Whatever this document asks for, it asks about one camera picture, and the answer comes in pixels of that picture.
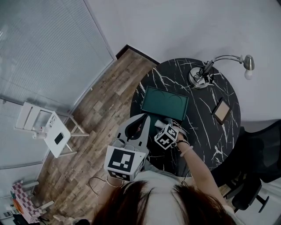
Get black lamp cable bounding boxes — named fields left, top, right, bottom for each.
left=194, top=63, right=215, bottom=83

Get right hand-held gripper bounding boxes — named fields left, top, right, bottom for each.
left=154, top=117, right=189, bottom=151

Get person's left forearm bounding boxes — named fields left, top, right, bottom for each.
left=106, top=175, right=125, bottom=189

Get pale right wrist bracelet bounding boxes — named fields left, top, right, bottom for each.
left=180, top=145, right=194, bottom=157

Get thin left wrist bracelet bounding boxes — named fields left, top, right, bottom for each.
left=106, top=175, right=123, bottom=187

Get silver gooseneck desk lamp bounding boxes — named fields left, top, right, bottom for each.
left=188, top=54, right=256, bottom=90

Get black floor cable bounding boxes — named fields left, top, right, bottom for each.
left=87, top=177, right=107, bottom=196

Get white wooden chair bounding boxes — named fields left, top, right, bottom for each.
left=14, top=101, right=90, bottom=159

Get person's right forearm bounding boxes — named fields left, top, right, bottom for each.
left=177, top=131, right=230, bottom=208

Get person's white shirt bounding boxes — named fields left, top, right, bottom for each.
left=136, top=169, right=194, bottom=198

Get white printed card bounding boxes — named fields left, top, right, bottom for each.
left=47, top=114, right=58, bottom=128

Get black office chair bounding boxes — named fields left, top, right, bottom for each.
left=210, top=120, right=281, bottom=214

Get white window blinds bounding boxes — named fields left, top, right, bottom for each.
left=0, top=0, right=117, bottom=170

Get green box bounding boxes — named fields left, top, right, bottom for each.
left=140, top=86, right=190, bottom=132

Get black smartphone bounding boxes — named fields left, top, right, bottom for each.
left=54, top=132, right=65, bottom=145

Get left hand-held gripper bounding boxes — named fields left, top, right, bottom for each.
left=104, top=114, right=151, bottom=182

